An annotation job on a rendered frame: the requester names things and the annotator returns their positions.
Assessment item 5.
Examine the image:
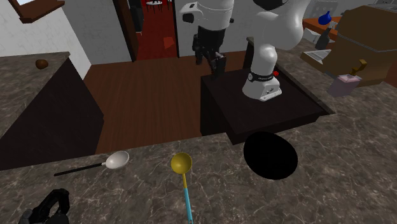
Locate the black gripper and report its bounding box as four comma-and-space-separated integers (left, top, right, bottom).
192, 25, 228, 80

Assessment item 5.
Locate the dark robot stand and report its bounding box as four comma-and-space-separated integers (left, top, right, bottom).
200, 36, 336, 146

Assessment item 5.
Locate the brown door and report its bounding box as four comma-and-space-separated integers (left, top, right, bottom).
112, 0, 141, 63

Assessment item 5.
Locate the grey tray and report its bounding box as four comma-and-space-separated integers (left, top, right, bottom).
300, 48, 333, 67

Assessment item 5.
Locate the orange table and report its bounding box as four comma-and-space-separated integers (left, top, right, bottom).
302, 17, 342, 42

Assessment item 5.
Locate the black round bowl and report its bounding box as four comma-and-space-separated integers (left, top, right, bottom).
242, 131, 299, 181

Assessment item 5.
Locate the black bottle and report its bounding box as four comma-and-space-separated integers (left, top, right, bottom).
314, 27, 333, 51

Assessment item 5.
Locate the blue vase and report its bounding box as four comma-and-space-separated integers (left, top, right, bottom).
317, 10, 332, 26

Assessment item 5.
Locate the pink cup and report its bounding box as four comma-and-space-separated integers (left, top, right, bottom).
326, 74, 363, 98

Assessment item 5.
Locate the brown coffee machine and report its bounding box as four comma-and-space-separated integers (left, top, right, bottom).
324, 4, 397, 88

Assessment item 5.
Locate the dark kitchen cabinet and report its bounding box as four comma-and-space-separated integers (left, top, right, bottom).
0, 57, 105, 172

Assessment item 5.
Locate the brown framed window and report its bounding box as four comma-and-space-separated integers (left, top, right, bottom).
7, 0, 66, 24

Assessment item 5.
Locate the yellow ladle with blue handle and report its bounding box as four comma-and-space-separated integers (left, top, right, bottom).
170, 152, 195, 224

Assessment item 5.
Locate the white ladle with black handle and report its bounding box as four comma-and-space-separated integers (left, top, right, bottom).
53, 150, 130, 178

